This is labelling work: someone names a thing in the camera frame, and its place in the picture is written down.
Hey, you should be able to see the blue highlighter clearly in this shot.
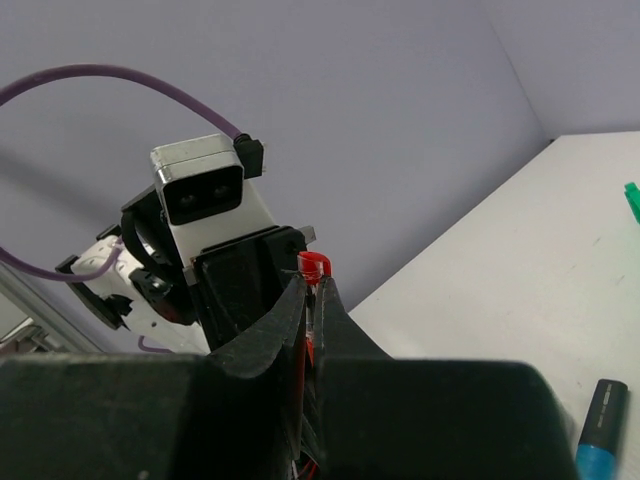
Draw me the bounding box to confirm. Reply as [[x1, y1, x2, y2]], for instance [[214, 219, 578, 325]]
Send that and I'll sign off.
[[576, 379, 629, 480]]

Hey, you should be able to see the aluminium frame rail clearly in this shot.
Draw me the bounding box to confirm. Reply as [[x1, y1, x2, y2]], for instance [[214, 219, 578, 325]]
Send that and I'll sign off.
[[1, 265, 103, 353]]

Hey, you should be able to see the green four-compartment bin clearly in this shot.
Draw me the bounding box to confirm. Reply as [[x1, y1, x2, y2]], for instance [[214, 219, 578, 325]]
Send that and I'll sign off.
[[624, 182, 640, 223]]

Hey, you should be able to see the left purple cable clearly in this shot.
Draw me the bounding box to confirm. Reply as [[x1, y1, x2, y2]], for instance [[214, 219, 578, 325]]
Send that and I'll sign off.
[[0, 63, 266, 354]]

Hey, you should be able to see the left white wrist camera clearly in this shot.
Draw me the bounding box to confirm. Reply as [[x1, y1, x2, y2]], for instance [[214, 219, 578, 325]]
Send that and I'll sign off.
[[150, 133, 276, 266]]

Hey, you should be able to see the red gel pen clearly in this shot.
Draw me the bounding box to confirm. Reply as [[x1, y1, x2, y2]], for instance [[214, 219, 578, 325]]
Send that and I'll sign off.
[[305, 285, 317, 367]]

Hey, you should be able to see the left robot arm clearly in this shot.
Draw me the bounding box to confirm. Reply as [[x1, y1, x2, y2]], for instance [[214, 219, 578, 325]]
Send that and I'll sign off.
[[57, 185, 316, 354]]

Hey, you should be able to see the red pen cap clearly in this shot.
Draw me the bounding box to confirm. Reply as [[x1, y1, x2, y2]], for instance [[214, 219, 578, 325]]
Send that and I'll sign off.
[[297, 251, 332, 287]]

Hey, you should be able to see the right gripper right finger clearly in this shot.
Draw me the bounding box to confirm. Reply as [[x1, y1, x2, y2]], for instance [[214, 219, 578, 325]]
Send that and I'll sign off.
[[314, 278, 577, 479]]

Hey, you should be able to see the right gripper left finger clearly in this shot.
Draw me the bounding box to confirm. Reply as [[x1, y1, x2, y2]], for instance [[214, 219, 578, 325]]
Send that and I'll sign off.
[[1, 276, 306, 479]]

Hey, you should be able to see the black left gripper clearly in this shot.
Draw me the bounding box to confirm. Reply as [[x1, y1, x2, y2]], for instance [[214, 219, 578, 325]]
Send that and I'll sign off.
[[184, 226, 316, 351]]

